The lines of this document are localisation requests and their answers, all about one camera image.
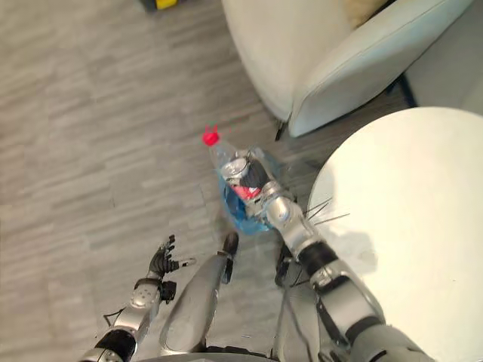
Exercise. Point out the round white tea table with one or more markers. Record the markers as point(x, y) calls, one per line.
point(407, 226)

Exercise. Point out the beige cushion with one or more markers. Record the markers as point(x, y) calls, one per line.
point(362, 11)

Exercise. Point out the robot left leg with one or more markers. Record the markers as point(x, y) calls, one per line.
point(196, 301)

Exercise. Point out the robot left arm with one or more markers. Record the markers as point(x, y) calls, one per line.
point(132, 316)

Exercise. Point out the white sofa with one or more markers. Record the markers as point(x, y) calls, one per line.
point(449, 68)

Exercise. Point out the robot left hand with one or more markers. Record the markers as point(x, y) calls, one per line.
point(163, 260)

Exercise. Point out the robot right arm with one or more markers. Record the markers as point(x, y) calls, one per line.
point(324, 271)

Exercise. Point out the yellow and black trash can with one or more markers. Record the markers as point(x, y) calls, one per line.
point(160, 3)

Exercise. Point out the blue plastic rubbish bag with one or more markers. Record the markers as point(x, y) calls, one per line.
point(235, 211)

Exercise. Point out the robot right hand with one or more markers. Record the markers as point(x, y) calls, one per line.
point(255, 176)

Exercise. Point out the clear plastic bottle red cap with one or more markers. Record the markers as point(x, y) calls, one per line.
point(220, 152)

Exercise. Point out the white upholstered armchair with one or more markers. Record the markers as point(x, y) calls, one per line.
point(302, 56)

